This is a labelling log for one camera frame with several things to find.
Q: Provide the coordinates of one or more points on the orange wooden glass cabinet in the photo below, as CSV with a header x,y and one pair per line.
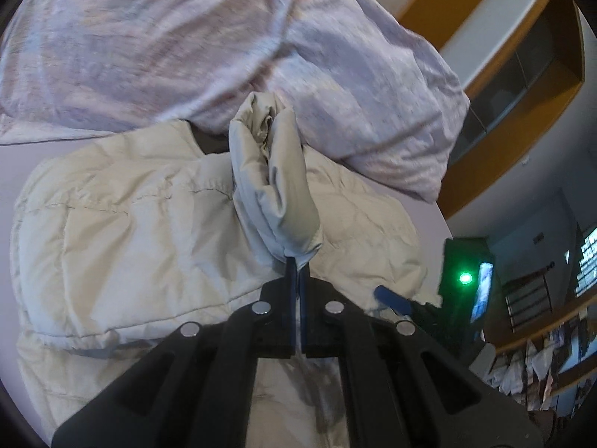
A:
x,y
513,142

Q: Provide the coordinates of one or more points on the pink patterned duvet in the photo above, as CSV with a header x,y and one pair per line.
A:
x,y
186,32

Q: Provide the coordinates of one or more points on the cream puffer jacket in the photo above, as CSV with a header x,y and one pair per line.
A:
x,y
140,242

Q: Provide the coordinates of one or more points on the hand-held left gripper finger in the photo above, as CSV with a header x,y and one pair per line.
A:
x,y
302,303
292,296

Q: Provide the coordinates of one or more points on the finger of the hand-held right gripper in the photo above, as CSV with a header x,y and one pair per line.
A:
x,y
392,299

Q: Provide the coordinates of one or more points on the wooden chair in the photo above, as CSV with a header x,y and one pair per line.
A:
x,y
527,298

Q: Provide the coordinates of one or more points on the window with blinds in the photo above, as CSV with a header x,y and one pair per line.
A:
x,y
587,261

